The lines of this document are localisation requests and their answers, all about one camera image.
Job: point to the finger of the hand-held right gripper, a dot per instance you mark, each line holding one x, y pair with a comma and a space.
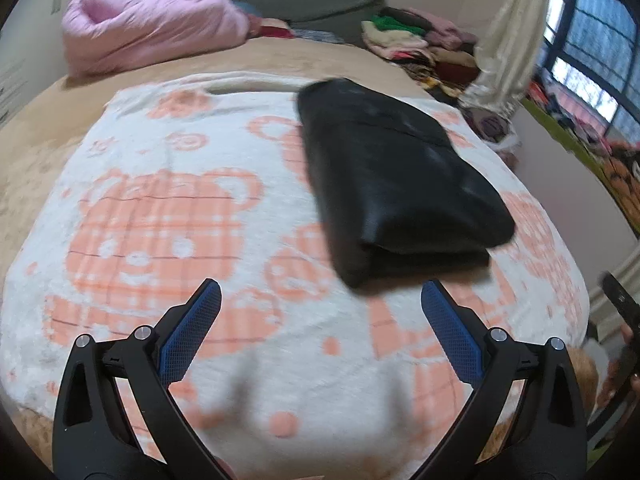
622, 300

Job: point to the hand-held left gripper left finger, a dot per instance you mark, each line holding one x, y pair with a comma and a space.
192, 330

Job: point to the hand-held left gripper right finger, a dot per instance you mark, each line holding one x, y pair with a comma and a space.
450, 330

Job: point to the black leather jacket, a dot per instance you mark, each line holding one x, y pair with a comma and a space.
390, 180

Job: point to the plastic bag of clothes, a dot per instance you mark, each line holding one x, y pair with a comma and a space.
492, 127

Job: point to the pile of folded clothes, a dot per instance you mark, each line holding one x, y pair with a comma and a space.
420, 45

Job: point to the white bear-print blanket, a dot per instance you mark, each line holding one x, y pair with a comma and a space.
175, 210

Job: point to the barred window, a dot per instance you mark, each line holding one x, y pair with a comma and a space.
595, 35

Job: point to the cream satin curtain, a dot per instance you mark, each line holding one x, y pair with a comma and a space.
510, 35

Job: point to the pink quilt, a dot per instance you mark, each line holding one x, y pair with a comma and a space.
150, 30

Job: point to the red patterned pillow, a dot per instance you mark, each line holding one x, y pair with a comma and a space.
272, 29

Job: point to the blue floral cloth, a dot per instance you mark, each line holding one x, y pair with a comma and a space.
320, 36

